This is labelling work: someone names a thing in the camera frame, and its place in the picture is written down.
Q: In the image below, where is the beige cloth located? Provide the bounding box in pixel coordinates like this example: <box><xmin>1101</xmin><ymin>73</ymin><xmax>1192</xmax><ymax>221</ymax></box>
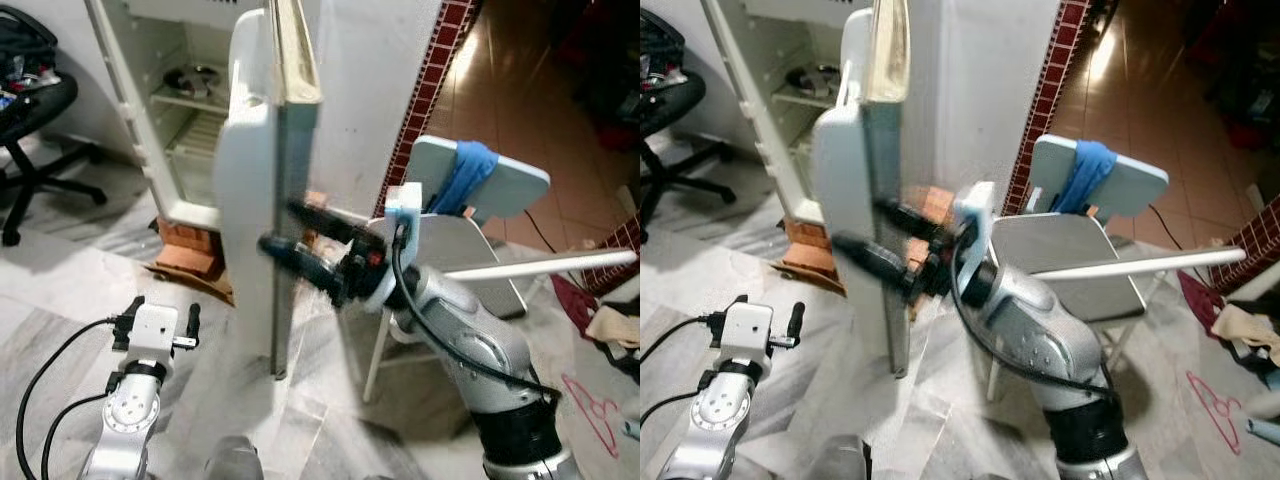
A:
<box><xmin>585</xmin><ymin>305</ymin><xmax>641</xmax><ymax>351</ymax></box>
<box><xmin>1210</xmin><ymin>305</ymin><xmax>1280</xmax><ymax>366</ymax></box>

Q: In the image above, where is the pink clothes hanger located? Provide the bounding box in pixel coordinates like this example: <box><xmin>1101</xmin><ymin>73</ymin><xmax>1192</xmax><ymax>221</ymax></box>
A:
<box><xmin>1185</xmin><ymin>372</ymin><xmax>1246</xmax><ymax>456</ymax></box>
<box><xmin>560</xmin><ymin>375</ymin><xmax>621</xmax><ymax>459</ymax></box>

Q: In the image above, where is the red cloth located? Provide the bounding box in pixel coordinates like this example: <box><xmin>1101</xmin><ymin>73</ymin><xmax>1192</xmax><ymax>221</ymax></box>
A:
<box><xmin>550</xmin><ymin>275</ymin><xmax>601</xmax><ymax>321</ymax></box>
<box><xmin>1175</xmin><ymin>270</ymin><xmax>1226</xmax><ymax>321</ymax></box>

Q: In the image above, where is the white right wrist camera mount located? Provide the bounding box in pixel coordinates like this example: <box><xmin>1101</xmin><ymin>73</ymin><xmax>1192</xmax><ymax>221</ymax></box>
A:
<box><xmin>950</xmin><ymin>182</ymin><xmax>998</xmax><ymax>301</ymax></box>
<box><xmin>365</xmin><ymin>183</ymin><xmax>426</xmax><ymax>316</ymax></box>

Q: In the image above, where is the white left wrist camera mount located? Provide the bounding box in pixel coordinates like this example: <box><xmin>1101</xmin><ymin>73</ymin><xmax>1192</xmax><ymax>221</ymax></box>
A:
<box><xmin>718</xmin><ymin>303</ymin><xmax>774</xmax><ymax>363</ymax></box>
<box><xmin>130</xmin><ymin>305</ymin><xmax>181</xmax><ymax>361</ymax></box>

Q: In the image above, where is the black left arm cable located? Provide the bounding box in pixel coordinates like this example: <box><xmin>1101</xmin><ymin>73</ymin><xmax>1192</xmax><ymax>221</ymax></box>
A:
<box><xmin>15</xmin><ymin>315</ymin><xmax>121</xmax><ymax>480</ymax></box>
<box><xmin>640</xmin><ymin>390</ymin><xmax>701</xmax><ymax>426</ymax></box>
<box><xmin>40</xmin><ymin>392</ymin><xmax>111</xmax><ymax>480</ymax></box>
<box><xmin>640</xmin><ymin>315</ymin><xmax>713</xmax><ymax>366</ymax></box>

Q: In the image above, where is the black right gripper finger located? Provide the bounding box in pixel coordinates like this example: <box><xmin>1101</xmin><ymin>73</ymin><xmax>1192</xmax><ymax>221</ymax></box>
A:
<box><xmin>875</xmin><ymin>198</ymin><xmax>946</xmax><ymax>243</ymax></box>
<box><xmin>287</xmin><ymin>200</ymin><xmax>366</xmax><ymax>247</ymax></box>
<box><xmin>257</xmin><ymin>233</ymin><xmax>341</xmax><ymax>296</ymax></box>
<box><xmin>832</xmin><ymin>232</ymin><xmax>916</xmax><ymax>296</ymax></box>

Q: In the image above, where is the white fridge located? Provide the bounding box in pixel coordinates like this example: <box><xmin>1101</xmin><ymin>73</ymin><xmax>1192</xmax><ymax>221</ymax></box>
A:
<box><xmin>85</xmin><ymin>0</ymin><xmax>253</xmax><ymax>233</ymax></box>
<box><xmin>700</xmin><ymin>0</ymin><xmax>871</xmax><ymax>226</ymax></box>

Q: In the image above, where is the grey folding chair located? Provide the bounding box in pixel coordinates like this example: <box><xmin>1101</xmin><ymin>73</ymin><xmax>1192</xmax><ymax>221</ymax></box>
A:
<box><xmin>362</xmin><ymin>135</ymin><xmax>553</xmax><ymax>401</ymax></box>
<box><xmin>985</xmin><ymin>133</ymin><xmax>1171</xmax><ymax>401</ymax></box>

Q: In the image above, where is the white fridge door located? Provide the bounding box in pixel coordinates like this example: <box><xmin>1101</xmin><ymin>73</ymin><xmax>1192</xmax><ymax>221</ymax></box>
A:
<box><xmin>213</xmin><ymin>0</ymin><xmax>323</xmax><ymax>381</ymax></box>
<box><xmin>810</xmin><ymin>0</ymin><xmax>913</xmax><ymax>379</ymax></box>

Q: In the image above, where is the black office chair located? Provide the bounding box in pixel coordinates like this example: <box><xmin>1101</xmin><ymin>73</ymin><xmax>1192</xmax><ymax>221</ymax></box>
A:
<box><xmin>0</xmin><ymin>10</ymin><xmax>108</xmax><ymax>246</ymax></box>
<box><xmin>640</xmin><ymin>10</ymin><xmax>736</xmax><ymax>226</ymax></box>

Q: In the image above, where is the orange brick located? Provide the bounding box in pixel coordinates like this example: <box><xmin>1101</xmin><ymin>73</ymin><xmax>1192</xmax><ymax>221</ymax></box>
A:
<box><xmin>300</xmin><ymin>190</ymin><xmax>346</xmax><ymax>251</ymax></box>
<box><xmin>150</xmin><ymin>215</ymin><xmax>236</xmax><ymax>306</ymax></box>
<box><xmin>783</xmin><ymin>218</ymin><xmax>836</xmax><ymax>281</ymax></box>
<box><xmin>900</xmin><ymin>185</ymin><xmax>951</xmax><ymax>241</ymax></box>

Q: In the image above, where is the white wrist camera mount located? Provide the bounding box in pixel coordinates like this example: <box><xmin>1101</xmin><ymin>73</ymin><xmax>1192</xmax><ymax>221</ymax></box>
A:
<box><xmin>130</xmin><ymin>305</ymin><xmax>181</xmax><ymax>361</ymax></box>
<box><xmin>718</xmin><ymin>303</ymin><xmax>774</xmax><ymax>363</ymax></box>
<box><xmin>365</xmin><ymin>183</ymin><xmax>426</xmax><ymax>316</ymax></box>
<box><xmin>950</xmin><ymin>182</ymin><xmax>998</xmax><ymax>301</ymax></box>

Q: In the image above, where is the blue cloth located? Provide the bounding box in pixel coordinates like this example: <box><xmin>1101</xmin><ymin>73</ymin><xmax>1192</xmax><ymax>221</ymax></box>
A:
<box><xmin>430</xmin><ymin>140</ymin><xmax>501</xmax><ymax>216</ymax></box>
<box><xmin>1055</xmin><ymin>140</ymin><xmax>1121</xmax><ymax>214</ymax></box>

